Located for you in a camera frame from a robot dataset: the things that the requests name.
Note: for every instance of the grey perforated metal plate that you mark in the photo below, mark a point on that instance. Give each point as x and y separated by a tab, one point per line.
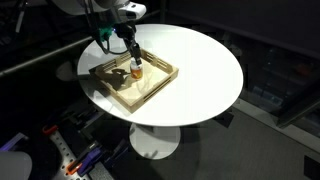
63	151

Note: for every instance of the white bottle lid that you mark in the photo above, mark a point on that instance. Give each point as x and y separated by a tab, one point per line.
133	62

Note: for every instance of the grey rounded robot base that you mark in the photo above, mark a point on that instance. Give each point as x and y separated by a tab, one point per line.
14	166

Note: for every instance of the black clamp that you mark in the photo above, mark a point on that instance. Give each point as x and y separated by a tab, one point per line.
87	117

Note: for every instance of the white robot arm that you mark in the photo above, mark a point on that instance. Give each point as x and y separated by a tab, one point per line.
100	5

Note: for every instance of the white round table pedestal base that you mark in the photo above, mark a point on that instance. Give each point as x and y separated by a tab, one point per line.
154	141

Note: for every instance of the light wooden slotted tray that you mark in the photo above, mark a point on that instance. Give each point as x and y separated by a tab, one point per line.
133	95

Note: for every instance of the white and orange bottle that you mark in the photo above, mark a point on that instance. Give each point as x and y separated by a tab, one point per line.
136	74

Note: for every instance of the green wrist connector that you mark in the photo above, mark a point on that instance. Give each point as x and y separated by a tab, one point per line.
106	33

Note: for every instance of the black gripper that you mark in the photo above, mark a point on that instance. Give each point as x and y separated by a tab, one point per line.
125	31

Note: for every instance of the dark purple clamp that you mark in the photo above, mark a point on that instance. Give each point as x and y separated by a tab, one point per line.
116	154

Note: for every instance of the purple and orange clamp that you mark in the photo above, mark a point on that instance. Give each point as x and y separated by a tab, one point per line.
50	129
87	158

